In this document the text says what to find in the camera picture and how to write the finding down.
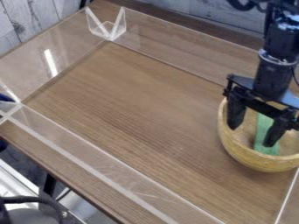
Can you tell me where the green rectangular block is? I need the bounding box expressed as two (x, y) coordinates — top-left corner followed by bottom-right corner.
(254, 113), (279, 156)

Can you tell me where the black table leg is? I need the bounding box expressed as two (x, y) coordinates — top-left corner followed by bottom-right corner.
(43, 174), (58, 196)

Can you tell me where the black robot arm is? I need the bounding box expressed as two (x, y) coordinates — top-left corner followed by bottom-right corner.
(225, 0), (299, 147)

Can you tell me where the clear acrylic corner bracket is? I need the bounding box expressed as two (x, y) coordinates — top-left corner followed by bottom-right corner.
(84, 7), (127, 41)

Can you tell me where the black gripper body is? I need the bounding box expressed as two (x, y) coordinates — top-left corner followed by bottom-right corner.
(223, 49), (299, 129)

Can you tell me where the brown wooden bowl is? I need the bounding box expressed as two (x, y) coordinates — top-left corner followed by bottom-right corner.
(218, 99), (299, 173)

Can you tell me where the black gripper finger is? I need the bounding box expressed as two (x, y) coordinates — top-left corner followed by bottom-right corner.
(227, 94), (247, 130)
(263, 116), (291, 147)

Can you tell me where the clear acrylic tray wall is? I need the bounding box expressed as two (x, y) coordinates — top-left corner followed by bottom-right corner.
(0, 8), (299, 224)

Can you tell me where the black cable bottom left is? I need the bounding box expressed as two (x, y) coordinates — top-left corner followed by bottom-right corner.
(0, 195), (66, 224)

